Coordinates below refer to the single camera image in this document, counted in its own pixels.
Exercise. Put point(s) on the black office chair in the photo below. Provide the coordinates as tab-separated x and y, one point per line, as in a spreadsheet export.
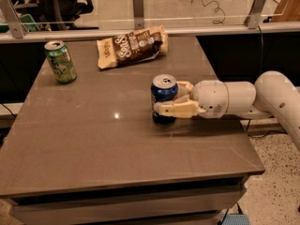
51	15

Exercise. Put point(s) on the blue pepsi can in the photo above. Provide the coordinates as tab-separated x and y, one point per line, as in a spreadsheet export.
163	88

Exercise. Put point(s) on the blue mat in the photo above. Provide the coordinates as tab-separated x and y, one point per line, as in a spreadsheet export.
234	219

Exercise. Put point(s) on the right metal bracket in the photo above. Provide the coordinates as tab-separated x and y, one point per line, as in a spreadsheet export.
252	20

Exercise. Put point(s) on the left metal bracket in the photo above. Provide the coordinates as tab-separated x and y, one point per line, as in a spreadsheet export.
17	30

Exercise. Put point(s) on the middle metal bracket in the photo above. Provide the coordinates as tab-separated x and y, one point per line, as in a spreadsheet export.
138	10

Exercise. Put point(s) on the grey cabinet drawers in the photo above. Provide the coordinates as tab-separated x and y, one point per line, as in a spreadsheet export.
189	203

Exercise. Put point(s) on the metal bracket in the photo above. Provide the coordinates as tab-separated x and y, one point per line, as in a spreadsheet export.
138	10
17	30
252	20

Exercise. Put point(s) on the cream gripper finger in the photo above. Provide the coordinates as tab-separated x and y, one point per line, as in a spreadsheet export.
186	109
184	91

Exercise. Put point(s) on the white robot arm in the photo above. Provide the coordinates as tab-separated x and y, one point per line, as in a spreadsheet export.
273	94

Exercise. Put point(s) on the brown chip bag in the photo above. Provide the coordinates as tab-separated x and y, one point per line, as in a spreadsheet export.
134	47

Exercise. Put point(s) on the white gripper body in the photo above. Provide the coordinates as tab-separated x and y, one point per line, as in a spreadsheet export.
210	97

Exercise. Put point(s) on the green soda can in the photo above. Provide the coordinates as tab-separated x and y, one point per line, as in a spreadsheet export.
60	61

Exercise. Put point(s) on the clear glass panel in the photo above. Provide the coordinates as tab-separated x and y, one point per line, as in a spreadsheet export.
179	18

